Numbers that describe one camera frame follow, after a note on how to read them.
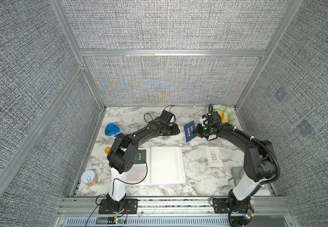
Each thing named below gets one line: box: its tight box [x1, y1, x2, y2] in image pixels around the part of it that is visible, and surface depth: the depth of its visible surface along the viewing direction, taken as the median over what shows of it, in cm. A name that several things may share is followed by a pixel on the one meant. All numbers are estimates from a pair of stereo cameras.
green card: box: [136, 149, 147, 165], surface depth 92 cm
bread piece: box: [217, 108, 229, 124], surface depth 109 cm
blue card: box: [183, 120, 197, 143], surface depth 97 cm
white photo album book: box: [125, 146, 186, 186], surface depth 87 cm
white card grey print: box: [205, 146, 224, 167], surface depth 94 cm
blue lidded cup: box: [104, 122, 121, 137], surface depth 96 cm
